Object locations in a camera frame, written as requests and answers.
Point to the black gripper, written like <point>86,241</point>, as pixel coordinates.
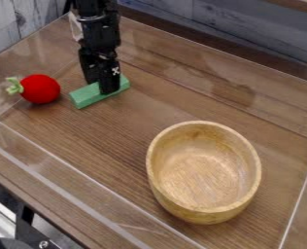
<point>98,19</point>

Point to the green rectangular block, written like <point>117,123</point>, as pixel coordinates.
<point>88,94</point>

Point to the light wooden bowl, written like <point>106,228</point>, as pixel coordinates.
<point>204,171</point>

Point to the red plush tomato toy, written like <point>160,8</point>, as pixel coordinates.
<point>37,88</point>

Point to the black metal table leg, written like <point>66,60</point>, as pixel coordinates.
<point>27,233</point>

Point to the clear acrylic corner bracket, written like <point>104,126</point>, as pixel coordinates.
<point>74,26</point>

